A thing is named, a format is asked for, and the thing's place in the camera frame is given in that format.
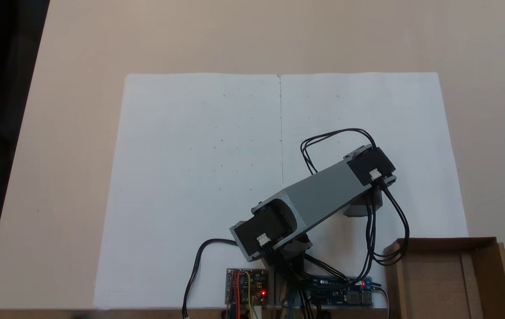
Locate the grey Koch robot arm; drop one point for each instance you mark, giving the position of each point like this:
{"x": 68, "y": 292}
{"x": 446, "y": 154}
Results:
{"x": 319, "y": 195}

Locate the blue circuit board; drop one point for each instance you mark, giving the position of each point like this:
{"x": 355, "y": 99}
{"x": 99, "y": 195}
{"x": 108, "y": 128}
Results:
{"x": 336, "y": 288}

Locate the brown cardboard box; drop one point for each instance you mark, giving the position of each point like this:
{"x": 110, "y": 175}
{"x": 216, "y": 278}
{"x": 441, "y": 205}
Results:
{"x": 438, "y": 283}

